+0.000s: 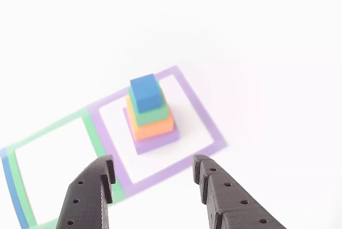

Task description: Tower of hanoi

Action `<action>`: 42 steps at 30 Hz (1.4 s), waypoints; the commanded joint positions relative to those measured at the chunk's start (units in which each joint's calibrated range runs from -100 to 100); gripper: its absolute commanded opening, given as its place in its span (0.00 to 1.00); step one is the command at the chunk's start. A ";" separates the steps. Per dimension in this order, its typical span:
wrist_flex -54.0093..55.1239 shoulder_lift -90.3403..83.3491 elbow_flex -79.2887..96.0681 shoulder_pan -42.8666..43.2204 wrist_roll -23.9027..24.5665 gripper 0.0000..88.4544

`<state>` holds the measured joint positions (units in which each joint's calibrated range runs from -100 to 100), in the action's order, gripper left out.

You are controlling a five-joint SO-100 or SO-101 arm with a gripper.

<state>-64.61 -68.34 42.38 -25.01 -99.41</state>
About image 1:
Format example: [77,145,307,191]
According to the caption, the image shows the large purple cube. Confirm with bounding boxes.
[122,107,180,156]

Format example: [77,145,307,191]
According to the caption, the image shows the green cube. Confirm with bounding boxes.
[128,81,170,128]

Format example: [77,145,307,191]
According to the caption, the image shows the purple tape square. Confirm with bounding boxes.
[87,65,228,198]

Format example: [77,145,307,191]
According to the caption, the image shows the small blue cube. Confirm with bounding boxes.
[129,73,165,114]

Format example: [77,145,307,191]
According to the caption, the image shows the blue tape square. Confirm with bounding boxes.
[0,147,30,229]

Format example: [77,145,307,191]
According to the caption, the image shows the green tape square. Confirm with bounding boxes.
[5,108,127,229]

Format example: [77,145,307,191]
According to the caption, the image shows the orange cube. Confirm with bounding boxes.
[126,96,175,141]

